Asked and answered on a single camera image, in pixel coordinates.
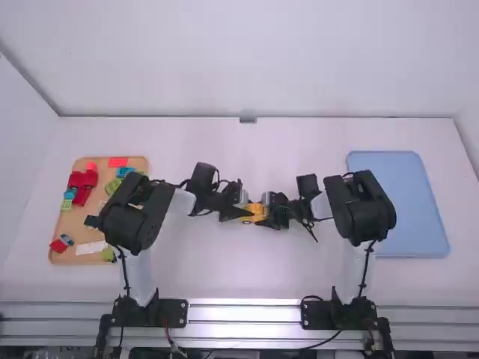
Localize black cable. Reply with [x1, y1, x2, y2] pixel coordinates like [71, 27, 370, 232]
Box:
[299, 218, 320, 244]
[115, 245, 130, 300]
[358, 241, 377, 297]
[213, 168, 242, 188]

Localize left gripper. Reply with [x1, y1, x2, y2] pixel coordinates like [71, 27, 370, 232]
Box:
[218, 179, 248, 224]

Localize white toy brick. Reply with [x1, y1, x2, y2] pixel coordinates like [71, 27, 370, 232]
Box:
[75, 241, 108, 257]

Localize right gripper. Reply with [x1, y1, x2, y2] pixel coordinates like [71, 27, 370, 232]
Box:
[254, 191, 292, 230]

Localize silver rails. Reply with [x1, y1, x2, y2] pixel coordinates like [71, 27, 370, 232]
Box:
[0, 298, 479, 352]

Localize tan tray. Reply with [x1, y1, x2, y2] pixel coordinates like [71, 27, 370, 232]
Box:
[47, 156, 156, 266]

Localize blue mat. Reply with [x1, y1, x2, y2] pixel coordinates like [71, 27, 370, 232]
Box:
[346, 150, 451, 258]

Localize yellow toy car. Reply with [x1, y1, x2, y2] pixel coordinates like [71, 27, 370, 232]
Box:
[239, 201, 271, 227]

